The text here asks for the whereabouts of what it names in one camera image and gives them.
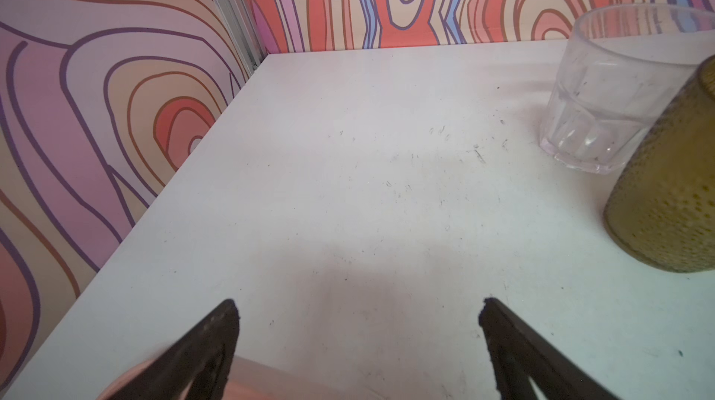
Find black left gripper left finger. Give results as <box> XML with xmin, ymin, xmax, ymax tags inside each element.
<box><xmin>110</xmin><ymin>299</ymin><xmax>240</xmax><ymax>399</ymax></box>

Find aluminium frame post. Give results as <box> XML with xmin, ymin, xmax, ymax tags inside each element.
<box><xmin>214</xmin><ymin>0</ymin><xmax>267</xmax><ymax>77</ymax></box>

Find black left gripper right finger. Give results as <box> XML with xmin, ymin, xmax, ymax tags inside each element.
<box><xmin>479</xmin><ymin>298</ymin><xmax>616</xmax><ymax>399</ymax></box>

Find pink plastic tray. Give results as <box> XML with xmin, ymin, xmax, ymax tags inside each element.
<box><xmin>97</xmin><ymin>354</ymin><xmax>387</xmax><ymax>400</ymax></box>

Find dark olive dotted glass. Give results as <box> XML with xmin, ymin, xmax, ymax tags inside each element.
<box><xmin>603</xmin><ymin>57</ymin><xmax>714</xmax><ymax>273</ymax></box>

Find clear faceted glass tumbler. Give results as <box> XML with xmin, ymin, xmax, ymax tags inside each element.
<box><xmin>539</xmin><ymin>3</ymin><xmax>714</xmax><ymax>174</ymax></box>

